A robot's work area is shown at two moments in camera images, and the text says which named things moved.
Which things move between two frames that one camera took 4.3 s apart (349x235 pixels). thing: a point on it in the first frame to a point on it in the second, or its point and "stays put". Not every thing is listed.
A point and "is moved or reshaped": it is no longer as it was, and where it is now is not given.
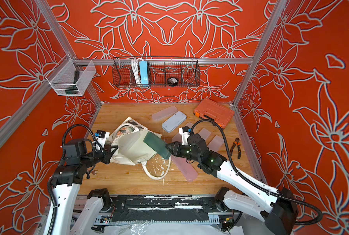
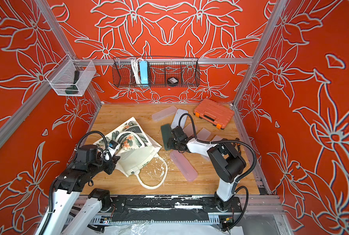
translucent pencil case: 164,112 stays put
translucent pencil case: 204,133 stays put
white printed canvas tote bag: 128,146 is moved or reshaped
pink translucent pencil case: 187,171 stays put
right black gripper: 178,150 to 172,142
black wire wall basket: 156,72 stays put
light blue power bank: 143,65 stays put
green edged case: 157,145 to 166,134
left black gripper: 107,153 to 112,165
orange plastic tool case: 209,109 stays put
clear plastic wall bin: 70,77 stays put
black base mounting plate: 205,208 stays put
